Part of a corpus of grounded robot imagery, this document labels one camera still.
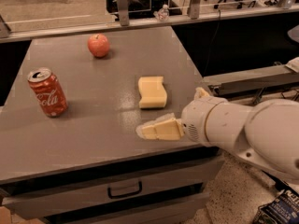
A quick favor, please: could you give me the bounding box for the black drawer handle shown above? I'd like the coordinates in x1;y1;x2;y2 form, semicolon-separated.
107;181;143;200

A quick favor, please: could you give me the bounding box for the clear plastic water bottle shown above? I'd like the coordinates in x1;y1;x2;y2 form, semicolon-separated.
154;4;169;21

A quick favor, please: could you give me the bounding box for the grey drawer cabinet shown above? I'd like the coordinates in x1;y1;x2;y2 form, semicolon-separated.
0;27;223;224

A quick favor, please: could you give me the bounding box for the dark printed bag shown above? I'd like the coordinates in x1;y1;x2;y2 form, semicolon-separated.
252;189;299;224

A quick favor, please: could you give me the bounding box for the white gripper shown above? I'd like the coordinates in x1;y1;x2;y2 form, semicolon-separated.
135;87;228;147

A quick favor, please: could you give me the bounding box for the grey side shelf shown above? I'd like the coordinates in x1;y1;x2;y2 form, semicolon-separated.
203;63;299;96

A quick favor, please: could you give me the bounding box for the red apple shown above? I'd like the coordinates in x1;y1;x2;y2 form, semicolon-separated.
87;34;110;58

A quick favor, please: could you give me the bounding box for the yellow sponge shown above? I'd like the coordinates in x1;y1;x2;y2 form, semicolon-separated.
138;77;167;109

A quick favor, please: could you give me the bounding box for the red Coca-Cola can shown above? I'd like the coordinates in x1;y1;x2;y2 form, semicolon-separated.
27;67;68;118

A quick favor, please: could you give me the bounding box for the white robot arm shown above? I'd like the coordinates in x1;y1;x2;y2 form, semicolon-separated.
136;87;299;184

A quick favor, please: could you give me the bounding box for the grey metal rail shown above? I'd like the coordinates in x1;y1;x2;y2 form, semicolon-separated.
0;0;299;43

